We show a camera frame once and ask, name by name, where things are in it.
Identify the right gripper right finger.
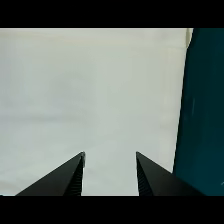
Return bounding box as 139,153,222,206
135,151,205,197

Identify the white garment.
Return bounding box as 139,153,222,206
0,28,195,197

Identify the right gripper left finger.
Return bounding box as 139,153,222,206
15,151,87,197

